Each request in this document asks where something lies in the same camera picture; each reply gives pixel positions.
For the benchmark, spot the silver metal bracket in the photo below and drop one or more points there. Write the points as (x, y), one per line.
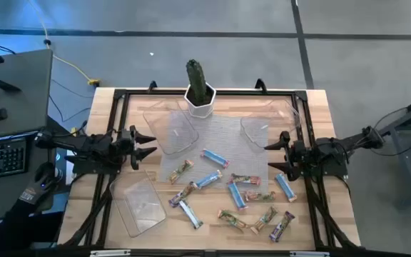
(109, 253)
(309, 254)

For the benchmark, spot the grey mesh placemat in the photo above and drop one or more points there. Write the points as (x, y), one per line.
(219, 142)

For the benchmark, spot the green red granola bar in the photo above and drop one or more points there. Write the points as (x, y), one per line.
(244, 179)
(259, 196)

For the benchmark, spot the clear plastic bin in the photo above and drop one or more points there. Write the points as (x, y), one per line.
(137, 203)
(170, 128)
(262, 132)

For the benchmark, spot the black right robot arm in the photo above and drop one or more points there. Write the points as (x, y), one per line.
(337, 146)

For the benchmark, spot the green cactus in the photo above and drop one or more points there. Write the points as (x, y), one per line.
(195, 78)

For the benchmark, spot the purple white granola bar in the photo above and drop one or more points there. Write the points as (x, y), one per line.
(191, 214)

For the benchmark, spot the person's forearm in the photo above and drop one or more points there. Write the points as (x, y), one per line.
(9, 228)

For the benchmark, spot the black computer mouse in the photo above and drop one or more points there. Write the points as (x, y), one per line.
(45, 173)

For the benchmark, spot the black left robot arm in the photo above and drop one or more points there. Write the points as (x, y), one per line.
(87, 142)

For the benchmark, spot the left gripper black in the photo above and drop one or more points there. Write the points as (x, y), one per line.
(133, 146)

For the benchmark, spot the grey desk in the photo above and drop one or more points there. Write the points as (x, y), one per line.
(20, 107)

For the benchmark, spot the blue granola bar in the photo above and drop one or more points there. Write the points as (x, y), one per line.
(237, 196)
(215, 158)
(286, 187)

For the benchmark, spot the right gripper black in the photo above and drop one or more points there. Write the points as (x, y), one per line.
(298, 153)

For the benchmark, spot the black table clamp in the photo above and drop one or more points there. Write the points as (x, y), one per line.
(260, 85)
(152, 85)

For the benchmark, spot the green snack packet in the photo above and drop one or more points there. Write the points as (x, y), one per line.
(209, 179)

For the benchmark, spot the person's hand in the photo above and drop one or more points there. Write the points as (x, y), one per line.
(34, 194)

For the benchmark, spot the dark metal cart frame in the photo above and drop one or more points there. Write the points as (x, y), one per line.
(405, 118)

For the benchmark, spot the white plant pot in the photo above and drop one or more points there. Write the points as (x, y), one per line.
(200, 111)

